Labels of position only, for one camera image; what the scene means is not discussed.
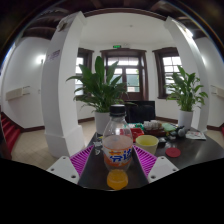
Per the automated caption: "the white wall unit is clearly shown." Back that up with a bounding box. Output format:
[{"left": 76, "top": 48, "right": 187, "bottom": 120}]
[
  {"left": 4, "top": 85, "right": 31, "bottom": 102},
  {"left": 210, "top": 84, "right": 224, "bottom": 99}
]

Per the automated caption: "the printed magazine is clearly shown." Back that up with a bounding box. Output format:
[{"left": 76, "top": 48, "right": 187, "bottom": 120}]
[{"left": 185, "top": 130, "right": 207, "bottom": 141}]

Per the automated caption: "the orange soda bottle black cap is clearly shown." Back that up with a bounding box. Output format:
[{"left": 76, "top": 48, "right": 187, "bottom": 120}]
[{"left": 102, "top": 104, "right": 134, "bottom": 191}]

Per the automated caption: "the dark wooden double door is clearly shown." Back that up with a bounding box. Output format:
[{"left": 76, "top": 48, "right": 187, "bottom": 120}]
[{"left": 100, "top": 48, "right": 149, "bottom": 102}]

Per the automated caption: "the potted plant in white pot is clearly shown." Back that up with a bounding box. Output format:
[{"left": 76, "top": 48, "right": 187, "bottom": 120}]
[
  {"left": 65, "top": 55, "right": 130, "bottom": 136},
  {"left": 164, "top": 65, "right": 209, "bottom": 131}
]

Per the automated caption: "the dark grey round object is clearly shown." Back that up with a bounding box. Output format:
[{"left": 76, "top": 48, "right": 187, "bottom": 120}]
[{"left": 166, "top": 125, "right": 188, "bottom": 142}]

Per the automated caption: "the red carpeted staircase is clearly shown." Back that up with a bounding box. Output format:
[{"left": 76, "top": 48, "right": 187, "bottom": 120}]
[{"left": 0, "top": 112, "right": 22, "bottom": 154}]

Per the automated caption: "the yellow-green cup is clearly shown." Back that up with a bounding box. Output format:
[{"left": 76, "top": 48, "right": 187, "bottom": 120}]
[{"left": 135, "top": 134, "right": 160, "bottom": 156}]

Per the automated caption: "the flat round red coaster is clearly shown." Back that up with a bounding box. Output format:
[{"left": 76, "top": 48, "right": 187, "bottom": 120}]
[{"left": 165, "top": 147, "right": 182, "bottom": 158}]

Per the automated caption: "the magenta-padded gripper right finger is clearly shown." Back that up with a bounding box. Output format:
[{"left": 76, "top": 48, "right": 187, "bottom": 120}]
[{"left": 132, "top": 144, "right": 180, "bottom": 189}]

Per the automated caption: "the green pouch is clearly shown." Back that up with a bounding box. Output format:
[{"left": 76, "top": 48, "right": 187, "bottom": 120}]
[{"left": 162, "top": 122, "right": 177, "bottom": 133}]

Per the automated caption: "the red box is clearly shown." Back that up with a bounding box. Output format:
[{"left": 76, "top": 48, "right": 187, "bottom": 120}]
[{"left": 129, "top": 127, "right": 145, "bottom": 143}]

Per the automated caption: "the green box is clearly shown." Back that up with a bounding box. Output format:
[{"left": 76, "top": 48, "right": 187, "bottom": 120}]
[{"left": 132, "top": 122, "right": 145, "bottom": 130}]

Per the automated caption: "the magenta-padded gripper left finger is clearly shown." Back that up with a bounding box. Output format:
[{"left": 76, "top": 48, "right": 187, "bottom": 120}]
[{"left": 46, "top": 144, "right": 99, "bottom": 190}]

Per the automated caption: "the dark wooden framed window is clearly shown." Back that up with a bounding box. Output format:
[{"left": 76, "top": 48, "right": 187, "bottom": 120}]
[
  {"left": 152, "top": 46, "right": 183, "bottom": 100},
  {"left": 75, "top": 47, "right": 95, "bottom": 98}
]

